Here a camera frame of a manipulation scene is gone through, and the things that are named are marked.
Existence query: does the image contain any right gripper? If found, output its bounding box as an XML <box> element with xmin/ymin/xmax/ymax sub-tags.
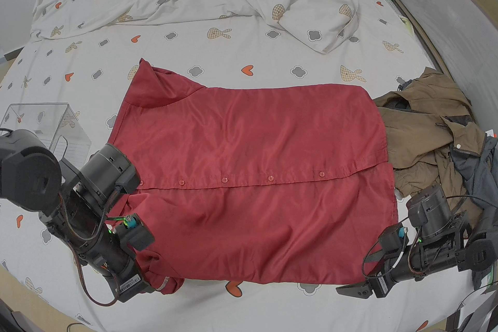
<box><xmin>336</xmin><ymin>246</ymin><xmax>425</xmax><ymax>301</ymax></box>

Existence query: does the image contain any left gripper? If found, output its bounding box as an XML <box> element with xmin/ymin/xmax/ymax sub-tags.
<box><xmin>76</xmin><ymin>232</ymin><xmax>155</xmax><ymax>305</ymax></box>

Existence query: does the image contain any red shirt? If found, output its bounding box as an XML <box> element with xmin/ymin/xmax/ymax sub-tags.
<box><xmin>106</xmin><ymin>58</ymin><xmax>399</xmax><ymax>296</ymax></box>

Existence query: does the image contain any clear plastic box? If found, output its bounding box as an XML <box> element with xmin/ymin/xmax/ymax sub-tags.
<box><xmin>0</xmin><ymin>102</ymin><xmax>92</xmax><ymax>168</ymax></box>

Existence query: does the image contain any brown jacket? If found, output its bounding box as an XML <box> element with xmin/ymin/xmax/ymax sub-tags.
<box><xmin>373</xmin><ymin>67</ymin><xmax>488</xmax><ymax>230</ymax></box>

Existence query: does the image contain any dark grey garment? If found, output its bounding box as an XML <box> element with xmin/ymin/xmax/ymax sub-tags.
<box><xmin>449</xmin><ymin>134</ymin><xmax>498</xmax><ymax>288</ymax></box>

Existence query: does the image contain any black cable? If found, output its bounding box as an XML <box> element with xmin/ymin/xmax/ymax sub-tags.
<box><xmin>75</xmin><ymin>256</ymin><xmax>118</xmax><ymax>307</ymax></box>
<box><xmin>361</xmin><ymin>240</ymin><xmax>394</xmax><ymax>281</ymax></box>

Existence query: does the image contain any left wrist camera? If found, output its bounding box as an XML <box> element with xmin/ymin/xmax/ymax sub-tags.
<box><xmin>114</xmin><ymin>213</ymin><xmax>155</xmax><ymax>252</ymax></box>

